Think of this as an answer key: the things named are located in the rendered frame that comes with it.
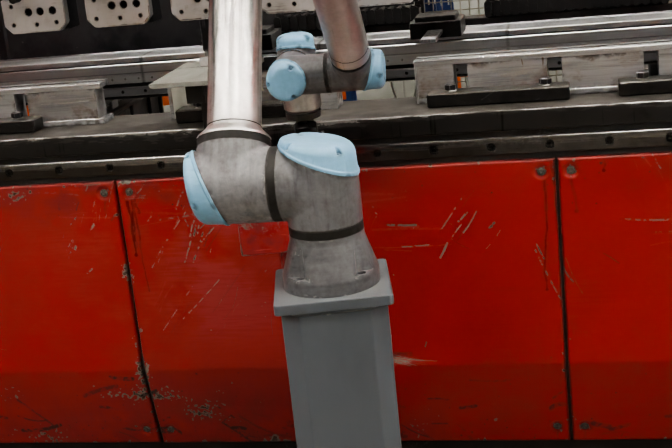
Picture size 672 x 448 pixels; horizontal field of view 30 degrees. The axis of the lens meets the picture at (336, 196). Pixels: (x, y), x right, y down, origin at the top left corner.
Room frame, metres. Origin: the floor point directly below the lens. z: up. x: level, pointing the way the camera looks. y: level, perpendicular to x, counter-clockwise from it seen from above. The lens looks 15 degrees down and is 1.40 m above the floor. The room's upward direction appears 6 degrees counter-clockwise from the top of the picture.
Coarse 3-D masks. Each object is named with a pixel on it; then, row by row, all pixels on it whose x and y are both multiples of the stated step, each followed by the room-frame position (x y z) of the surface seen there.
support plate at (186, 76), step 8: (184, 64) 2.79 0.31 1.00; (192, 64) 2.78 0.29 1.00; (176, 72) 2.69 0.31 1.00; (184, 72) 2.67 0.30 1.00; (192, 72) 2.66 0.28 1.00; (200, 72) 2.65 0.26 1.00; (160, 80) 2.60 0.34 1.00; (168, 80) 2.59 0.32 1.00; (176, 80) 2.58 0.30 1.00; (184, 80) 2.56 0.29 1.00; (192, 80) 2.55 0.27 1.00; (200, 80) 2.54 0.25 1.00; (152, 88) 2.56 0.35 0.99; (160, 88) 2.56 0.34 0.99
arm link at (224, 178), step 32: (224, 0) 1.99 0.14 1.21; (256, 0) 2.01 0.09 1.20; (224, 32) 1.96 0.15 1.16; (256, 32) 1.98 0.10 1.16; (224, 64) 1.93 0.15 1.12; (256, 64) 1.95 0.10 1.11; (224, 96) 1.91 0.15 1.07; (256, 96) 1.93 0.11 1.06; (224, 128) 1.87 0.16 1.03; (256, 128) 1.88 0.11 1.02; (192, 160) 1.86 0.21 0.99; (224, 160) 1.84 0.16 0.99; (256, 160) 1.84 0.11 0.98; (192, 192) 1.83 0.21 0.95; (224, 192) 1.82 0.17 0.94; (256, 192) 1.81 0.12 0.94; (224, 224) 1.85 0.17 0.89
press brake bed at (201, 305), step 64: (576, 128) 2.52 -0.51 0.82; (640, 128) 2.49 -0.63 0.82; (0, 192) 2.78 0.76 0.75; (64, 192) 2.75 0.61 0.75; (128, 192) 2.72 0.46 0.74; (384, 192) 2.59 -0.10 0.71; (448, 192) 2.56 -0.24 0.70; (512, 192) 2.53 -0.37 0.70; (576, 192) 2.51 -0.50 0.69; (640, 192) 2.48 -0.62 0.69; (0, 256) 2.79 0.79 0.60; (64, 256) 2.76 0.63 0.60; (128, 256) 2.72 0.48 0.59; (192, 256) 2.69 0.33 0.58; (256, 256) 2.66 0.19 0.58; (384, 256) 2.60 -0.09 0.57; (448, 256) 2.57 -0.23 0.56; (512, 256) 2.54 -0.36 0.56; (576, 256) 2.51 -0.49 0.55; (640, 256) 2.48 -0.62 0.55; (0, 320) 2.80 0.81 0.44; (64, 320) 2.76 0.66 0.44; (128, 320) 2.73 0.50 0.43; (192, 320) 2.69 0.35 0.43; (256, 320) 2.66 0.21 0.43; (448, 320) 2.57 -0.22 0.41; (512, 320) 2.54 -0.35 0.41; (576, 320) 2.51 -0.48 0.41; (640, 320) 2.48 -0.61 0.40; (0, 384) 2.81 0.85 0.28; (64, 384) 2.78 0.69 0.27; (128, 384) 2.74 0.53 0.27; (192, 384) 2.71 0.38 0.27; (256, 384) 2.68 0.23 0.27; (448, 384) 2.58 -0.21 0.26; (512, 384) 2.55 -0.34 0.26; (576, 384) 2.52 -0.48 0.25; (640, 384) 2.50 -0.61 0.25
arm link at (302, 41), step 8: (296, 32) 2.47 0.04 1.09; (304, 32) 2.46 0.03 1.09; (280, 40) 2.43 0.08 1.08; (288, 40) 2.42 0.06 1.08; (296, 40) 2.41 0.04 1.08; (304, 40) 2.42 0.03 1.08; (312, 40) 2.44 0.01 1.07; (280, 48) 2.42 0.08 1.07; (288, 48) 2.41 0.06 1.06; (296, 48) 2.41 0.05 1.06; (304, 48) 2.42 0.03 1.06; (312, 48) 2.43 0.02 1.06
